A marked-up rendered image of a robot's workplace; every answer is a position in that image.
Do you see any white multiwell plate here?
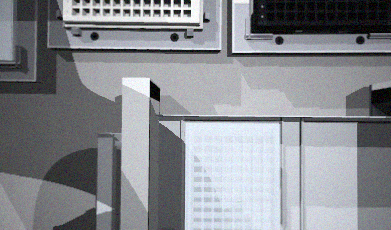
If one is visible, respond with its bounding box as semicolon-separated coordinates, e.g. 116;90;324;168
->
63;0;203;31

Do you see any black multi-well plate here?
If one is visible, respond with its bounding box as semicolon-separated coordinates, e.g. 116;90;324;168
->
251;0;391;34

